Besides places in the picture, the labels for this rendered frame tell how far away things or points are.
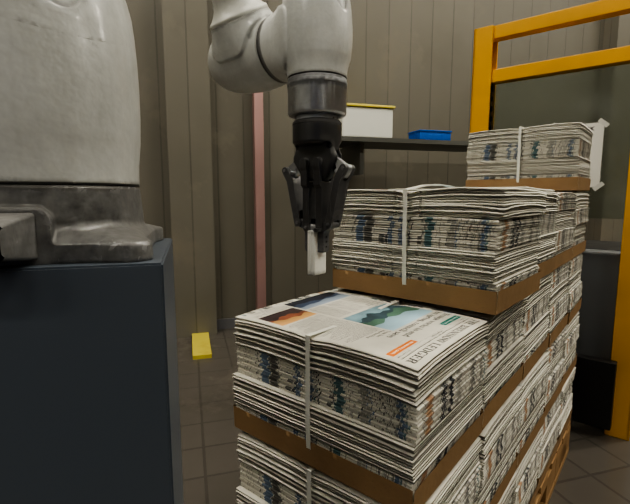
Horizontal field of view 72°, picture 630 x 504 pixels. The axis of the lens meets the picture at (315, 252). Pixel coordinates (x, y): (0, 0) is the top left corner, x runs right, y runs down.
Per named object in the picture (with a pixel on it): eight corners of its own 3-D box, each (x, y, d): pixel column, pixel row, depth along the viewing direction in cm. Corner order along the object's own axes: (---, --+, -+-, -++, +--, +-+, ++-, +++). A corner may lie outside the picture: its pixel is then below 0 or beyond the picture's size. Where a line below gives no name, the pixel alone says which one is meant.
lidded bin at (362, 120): (375, 144, 339) (375, 114, 336) (394, 139, 307) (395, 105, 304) (326, 142, 327) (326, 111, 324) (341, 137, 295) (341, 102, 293)
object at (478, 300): (415, 301, 87) (416, 279, 86) (471, 280, 108) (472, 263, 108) (497, 315, 76) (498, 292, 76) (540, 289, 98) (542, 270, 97)
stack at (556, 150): (451, 449, 180) (465, 131, 163) (476, 420, 203) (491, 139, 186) (555, 488, 155) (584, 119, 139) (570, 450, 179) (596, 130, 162)
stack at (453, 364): (237, 697, 91) (227, 313, 80) (452, 448, 180) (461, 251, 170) (404, 881, 66) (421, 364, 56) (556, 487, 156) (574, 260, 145)
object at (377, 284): (331, 286, 101) (331, 268, 101) (394, 270, 122) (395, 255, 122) (390, 296, 91) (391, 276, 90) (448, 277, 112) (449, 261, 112)
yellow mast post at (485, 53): (457, 391, 232) (474, 29, 209) (463, 386, 239) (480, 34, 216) (474, 396, 227) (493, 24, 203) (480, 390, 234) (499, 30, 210)
